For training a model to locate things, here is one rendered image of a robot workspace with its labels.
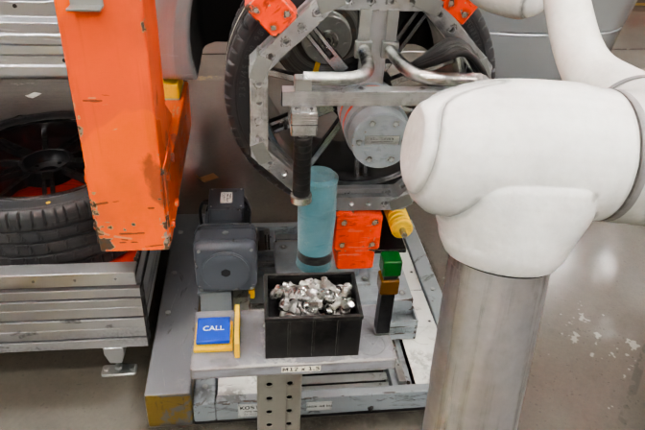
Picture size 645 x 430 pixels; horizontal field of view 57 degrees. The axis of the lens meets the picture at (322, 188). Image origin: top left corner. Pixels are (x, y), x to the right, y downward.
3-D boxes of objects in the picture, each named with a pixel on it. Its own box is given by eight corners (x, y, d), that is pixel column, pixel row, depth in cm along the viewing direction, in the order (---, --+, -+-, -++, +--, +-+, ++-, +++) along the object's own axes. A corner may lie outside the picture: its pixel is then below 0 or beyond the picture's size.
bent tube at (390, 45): (457, 58, 130) (465, 10, 124) (488, 92, 114) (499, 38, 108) (379, 58, 128) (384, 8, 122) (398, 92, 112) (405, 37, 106)
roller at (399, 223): (390, 184, 179) (393, 168, 176) (414, 244, 154) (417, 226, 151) (371, 185, 178) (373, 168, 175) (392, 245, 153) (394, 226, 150)
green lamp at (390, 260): (396, 264, 124) (398, 250, 122) (401, 276, 121) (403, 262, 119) (378, 265, 124) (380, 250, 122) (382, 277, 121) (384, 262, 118)
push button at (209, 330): (230, 322, 130) (230, 316, 129) (229, 346, 124) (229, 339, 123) (198, 324, 129) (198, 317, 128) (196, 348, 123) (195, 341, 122)
